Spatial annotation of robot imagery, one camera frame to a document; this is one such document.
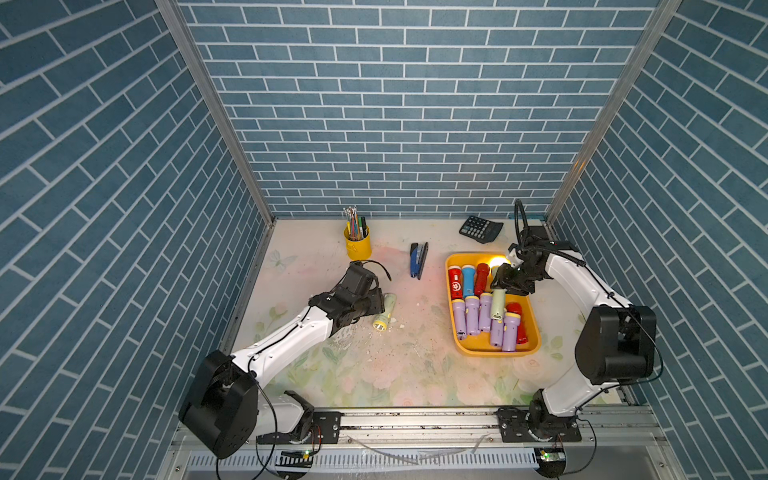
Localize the purple flashlight bottom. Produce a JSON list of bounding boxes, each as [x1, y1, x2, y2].
[[451, 299, 467, 341]]

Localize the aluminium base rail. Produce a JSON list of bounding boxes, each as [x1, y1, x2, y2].
[[158, 405, 684, 479]]

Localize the pens in cup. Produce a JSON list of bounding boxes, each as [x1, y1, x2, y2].
[[343, 206, 368, 241]]

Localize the green flashlight slanted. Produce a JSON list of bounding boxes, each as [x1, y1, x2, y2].
[[372, 293, 397, 331]]

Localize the blue black stapler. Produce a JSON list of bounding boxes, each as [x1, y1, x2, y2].
[[410, 242, 429, 279]]

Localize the purple flashlight slanted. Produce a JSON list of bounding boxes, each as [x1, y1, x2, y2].
[[465, 295, 480, 336]]

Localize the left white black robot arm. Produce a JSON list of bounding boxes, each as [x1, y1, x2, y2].
[[179, 261, 384, 460]]

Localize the black calculator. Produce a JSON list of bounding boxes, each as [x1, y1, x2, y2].
[[459, 216, 503, 244]]

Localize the yellow pen cup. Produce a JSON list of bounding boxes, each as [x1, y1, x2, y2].
[[344, 227, 372, 261]]

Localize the yellow plastic storage tray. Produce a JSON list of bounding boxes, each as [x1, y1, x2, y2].
[[445, 253, 542, 358]]

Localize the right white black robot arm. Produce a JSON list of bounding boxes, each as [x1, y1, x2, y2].
[[490, 201, 663, 442]]

